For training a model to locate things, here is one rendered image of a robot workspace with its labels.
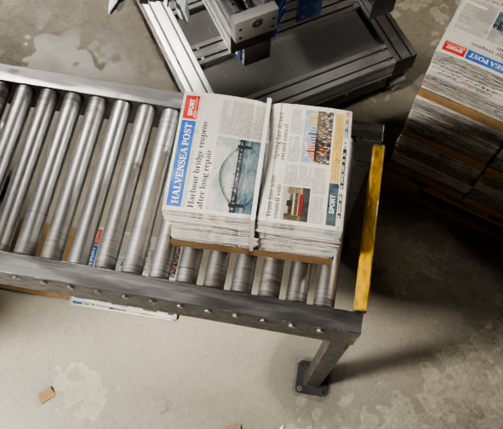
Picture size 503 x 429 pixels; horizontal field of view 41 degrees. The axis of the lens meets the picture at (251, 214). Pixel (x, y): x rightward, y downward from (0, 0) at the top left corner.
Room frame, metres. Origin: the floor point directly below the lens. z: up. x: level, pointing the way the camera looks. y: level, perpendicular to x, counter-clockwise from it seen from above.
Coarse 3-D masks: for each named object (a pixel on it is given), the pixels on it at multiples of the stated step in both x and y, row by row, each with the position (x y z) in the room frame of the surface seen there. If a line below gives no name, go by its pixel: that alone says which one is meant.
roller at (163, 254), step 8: (168, 224) 0.59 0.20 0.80; (160, 232) 0.57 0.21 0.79; (168, 232) 0.57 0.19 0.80; (160, 240) 0.55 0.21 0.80; (168, 240) 0.55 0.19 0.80; (160, 248) 0.53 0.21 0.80; (168, 248) 0.53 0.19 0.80; (152, 256) 0.51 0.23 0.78; (160, 256) 0.51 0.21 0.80; (168, 256) 0.51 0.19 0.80; (152, 264) 0.49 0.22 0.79; (160, 264) 0.49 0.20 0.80; (168, 264) 0.49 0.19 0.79; (152, 272) 0.47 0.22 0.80; (160, 272) 0.47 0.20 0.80; (168, 272) 0.47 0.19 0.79
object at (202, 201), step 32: (192, 96) 0.80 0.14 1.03; (224, 96) 0.80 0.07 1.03; (192, 128) 0.72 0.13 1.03; (224, 128) 0.72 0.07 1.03; (192, 160) 0.64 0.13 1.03; (224, 160) 0.65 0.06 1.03; (192, 192) 0.57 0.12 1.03; (224, 192) 0.57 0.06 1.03; (192, 224) 0.53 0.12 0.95; (224, 224) 0.52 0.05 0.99
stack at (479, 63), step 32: (480, 0) 1.28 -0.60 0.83; (448, 32) 1.16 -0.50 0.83; (480, 32) 1.17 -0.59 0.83; (448, 64) 1.09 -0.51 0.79; (480, 64) 1.07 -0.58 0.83; (416, 96) 1.12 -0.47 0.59; (448, 96) 1.08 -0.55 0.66; (480, 96) 1.04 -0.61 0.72; (416, 128) 1.09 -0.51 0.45; (448, 128) 1.05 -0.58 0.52; (480, 128) 1.02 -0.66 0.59; (416, 160) 1.08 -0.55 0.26; (448, 160) 1.04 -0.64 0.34; (480, 160) 1.00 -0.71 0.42; (416, 192) 1.05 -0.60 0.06; (480, 192) 0.97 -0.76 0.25; (480, 224) 0.95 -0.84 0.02
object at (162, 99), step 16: (0, 64) 1.02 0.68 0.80; (0, 80) 0.97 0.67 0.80; (16, 80) 0.97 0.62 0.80; (32, 80) 0.97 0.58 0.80; (48, 80) 0.97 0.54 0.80; (64, 80) 0.98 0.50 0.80; (80, 80) 0.98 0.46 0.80; (96, 80) 0.98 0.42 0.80; (64, 96) 0.95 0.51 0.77; (112, 96) 0.93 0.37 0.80; (128, 96) 0.94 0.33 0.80; (144, 96) 0.94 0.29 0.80; (160, 96) 0.94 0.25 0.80; (176, 96) 0.94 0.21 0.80; (80, 112) 0.94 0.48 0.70; (160, 112) 0.91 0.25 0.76; (352, 128) 0.87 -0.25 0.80; (368, 128) 0.88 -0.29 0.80; (368, 144) 0.84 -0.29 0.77; (368, 160) 0.84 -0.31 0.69
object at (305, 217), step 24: (288, 120) 0.75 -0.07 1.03; (312, 120) 0.75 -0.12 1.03; (336, 120) 0.75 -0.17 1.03; (288, 144) 0.69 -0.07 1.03; (312, 144) 0.69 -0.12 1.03; (336, 144) 0.70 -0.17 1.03; (288, 168) 0.64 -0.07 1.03; (312, 168) 0.64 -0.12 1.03; (336, 168) 0.64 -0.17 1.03; (288, 192) 0.58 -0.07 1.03; (312, 192) 0.58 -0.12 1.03; (336, 192) 0.58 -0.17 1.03; (288, 216) 0.53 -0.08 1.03; (312, 216) 0.53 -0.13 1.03; (336, 216) 0.53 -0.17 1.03; (288, 240) 0.51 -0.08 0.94; (312, 240) 0.51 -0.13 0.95; (336, 240) 0.50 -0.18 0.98
